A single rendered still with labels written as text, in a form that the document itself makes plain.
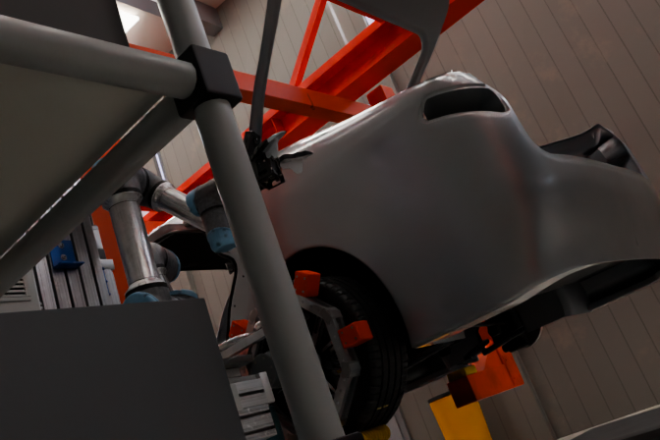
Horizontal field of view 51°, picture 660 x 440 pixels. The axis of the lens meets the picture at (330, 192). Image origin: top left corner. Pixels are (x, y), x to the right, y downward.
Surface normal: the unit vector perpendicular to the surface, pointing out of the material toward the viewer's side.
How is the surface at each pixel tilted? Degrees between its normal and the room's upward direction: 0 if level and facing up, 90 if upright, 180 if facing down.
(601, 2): 90
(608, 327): 90
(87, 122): 180
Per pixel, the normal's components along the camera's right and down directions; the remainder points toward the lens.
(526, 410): -0.59, -0.09
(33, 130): 0.34, 0.87
